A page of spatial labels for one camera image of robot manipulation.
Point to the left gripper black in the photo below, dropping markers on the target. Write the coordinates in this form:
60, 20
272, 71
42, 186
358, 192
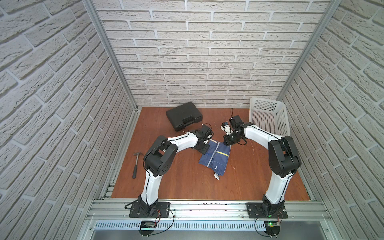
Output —
202, 147

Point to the hammer with black handle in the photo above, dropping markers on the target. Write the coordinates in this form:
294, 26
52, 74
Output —
137, 155

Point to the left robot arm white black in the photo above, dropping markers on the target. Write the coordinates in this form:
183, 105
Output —
159, 158

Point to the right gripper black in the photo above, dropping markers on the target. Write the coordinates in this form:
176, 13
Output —
227, 140

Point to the left controller board with cables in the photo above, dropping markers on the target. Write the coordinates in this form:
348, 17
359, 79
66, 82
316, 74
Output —
147, 228

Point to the right controller board with cables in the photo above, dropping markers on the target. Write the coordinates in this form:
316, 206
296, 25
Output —
270, 228

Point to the controller board with cables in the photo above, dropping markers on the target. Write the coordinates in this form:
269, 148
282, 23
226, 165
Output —
147, 228
270, 228

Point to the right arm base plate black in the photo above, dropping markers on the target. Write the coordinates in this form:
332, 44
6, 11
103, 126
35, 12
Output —
257, 210

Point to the black plastic tool case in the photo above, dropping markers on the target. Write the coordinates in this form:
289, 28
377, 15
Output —
183, 116

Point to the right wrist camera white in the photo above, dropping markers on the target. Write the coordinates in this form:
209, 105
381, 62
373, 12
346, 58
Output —
226, 128

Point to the blue checked pillowcase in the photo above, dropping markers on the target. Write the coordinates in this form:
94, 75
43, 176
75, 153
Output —
216, 158

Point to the aluminium frame rail front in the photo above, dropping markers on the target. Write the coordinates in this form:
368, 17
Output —
114, 209

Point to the white perforated plastic basket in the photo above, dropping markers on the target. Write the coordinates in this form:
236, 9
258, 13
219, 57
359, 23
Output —
270, 115

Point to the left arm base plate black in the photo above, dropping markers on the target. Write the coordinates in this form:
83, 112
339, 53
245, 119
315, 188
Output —
138, 211

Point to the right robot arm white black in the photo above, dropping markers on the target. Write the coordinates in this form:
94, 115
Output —
284, 159

